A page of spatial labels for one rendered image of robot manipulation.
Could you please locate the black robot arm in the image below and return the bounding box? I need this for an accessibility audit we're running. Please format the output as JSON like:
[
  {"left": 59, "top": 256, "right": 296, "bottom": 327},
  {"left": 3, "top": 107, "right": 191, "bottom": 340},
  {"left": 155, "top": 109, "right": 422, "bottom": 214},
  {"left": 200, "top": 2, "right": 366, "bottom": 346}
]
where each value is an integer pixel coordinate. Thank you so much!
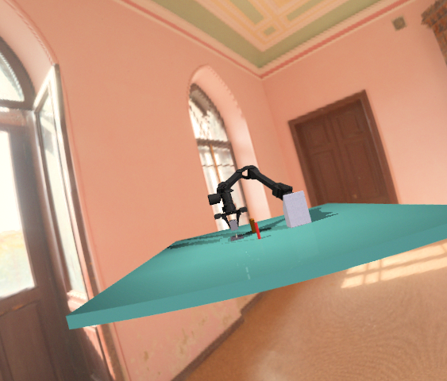
[{"left": 208, "top": 165, "right": 294, "bottom": 206}]

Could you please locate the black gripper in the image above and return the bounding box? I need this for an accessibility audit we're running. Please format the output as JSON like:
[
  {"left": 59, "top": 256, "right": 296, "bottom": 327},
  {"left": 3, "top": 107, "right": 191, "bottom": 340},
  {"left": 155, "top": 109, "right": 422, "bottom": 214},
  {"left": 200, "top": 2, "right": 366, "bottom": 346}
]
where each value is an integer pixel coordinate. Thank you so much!
[{"left": 214, "top": 200, "right": 248, "bottom": 229}]

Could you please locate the brown cylinder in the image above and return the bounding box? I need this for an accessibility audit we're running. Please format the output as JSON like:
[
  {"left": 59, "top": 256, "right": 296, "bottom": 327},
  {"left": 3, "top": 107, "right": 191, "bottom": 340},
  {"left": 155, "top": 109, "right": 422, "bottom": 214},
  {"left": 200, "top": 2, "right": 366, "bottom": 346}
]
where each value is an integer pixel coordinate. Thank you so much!
[{"left": 249, "top": 218, "right": 256, "bottom": 233}]

